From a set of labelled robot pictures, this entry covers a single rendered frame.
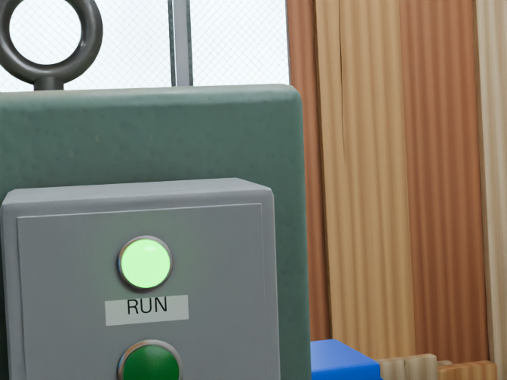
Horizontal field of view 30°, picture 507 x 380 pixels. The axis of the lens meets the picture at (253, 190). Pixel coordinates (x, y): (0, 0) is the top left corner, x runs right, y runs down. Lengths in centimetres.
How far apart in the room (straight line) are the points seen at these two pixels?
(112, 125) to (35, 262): 8
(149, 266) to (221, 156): 9
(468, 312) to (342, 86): 54
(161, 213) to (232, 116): 8
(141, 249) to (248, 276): 4
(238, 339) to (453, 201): 165
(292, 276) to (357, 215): 145
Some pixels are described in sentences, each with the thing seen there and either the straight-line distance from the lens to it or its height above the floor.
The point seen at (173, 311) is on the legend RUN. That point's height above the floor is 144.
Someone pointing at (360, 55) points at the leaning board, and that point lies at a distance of 188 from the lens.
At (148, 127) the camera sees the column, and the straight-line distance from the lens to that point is 40.
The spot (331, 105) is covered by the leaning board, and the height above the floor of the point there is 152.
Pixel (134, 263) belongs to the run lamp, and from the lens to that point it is 34.
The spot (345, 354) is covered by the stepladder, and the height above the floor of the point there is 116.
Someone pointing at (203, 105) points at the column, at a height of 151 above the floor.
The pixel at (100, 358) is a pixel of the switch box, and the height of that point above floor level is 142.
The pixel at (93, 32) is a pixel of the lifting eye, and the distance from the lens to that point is 51.
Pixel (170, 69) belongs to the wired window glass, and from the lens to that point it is 198.
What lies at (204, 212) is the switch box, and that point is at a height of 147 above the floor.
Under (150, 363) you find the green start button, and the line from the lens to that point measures 35.
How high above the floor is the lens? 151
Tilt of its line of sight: 5 degrees down
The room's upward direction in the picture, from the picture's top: 2 degrees counter-clockwise
